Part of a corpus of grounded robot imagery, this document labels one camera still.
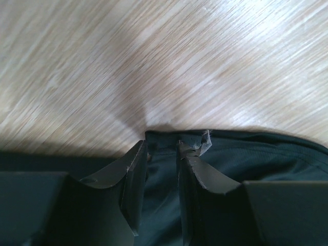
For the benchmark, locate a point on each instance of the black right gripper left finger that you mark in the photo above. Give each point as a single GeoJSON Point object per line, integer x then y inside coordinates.
{"type": "Point", "coordinates": [56, 200]}

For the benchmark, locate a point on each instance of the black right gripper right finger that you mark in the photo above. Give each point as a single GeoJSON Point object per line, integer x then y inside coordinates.
{"type": "Point", "coordinates": [217, 210]}

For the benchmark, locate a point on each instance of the black t shirt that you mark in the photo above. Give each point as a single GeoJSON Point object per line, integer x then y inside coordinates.
{"type": "Point", "coordinates": [241, 156]}

